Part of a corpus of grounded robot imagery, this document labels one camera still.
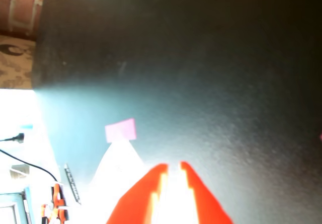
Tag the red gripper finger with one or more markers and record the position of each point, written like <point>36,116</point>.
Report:
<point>135,201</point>
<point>208,209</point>

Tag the white numbered grid paper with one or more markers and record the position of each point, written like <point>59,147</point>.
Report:
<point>118,168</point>

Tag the black toothed plastic strip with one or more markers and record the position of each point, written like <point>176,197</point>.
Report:
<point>71,183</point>

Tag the grey rectangular block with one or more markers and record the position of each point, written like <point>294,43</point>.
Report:
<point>18,170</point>

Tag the black power plug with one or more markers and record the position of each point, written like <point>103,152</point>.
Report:
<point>17,136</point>

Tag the patterned counter front panel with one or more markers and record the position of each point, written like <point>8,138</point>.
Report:
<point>15,63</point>

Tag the window frame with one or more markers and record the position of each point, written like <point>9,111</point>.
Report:
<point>12,196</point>

